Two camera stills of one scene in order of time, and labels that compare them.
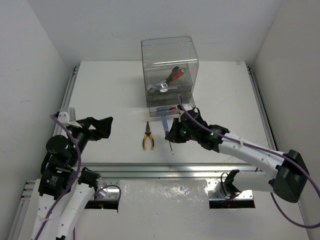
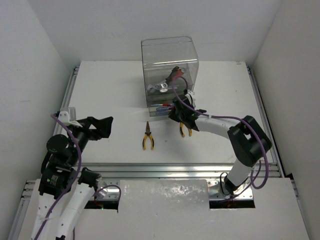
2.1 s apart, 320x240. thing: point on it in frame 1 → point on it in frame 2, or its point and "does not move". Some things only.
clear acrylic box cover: x=170 y=73 does not move
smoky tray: x=171 y=99 does not move
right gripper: x=173 y=135 → x=173 y=116
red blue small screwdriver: x=164 y=109 does not move
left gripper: x=88 y=128 does not move
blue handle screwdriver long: x=166 y=131 → x=162 y=113
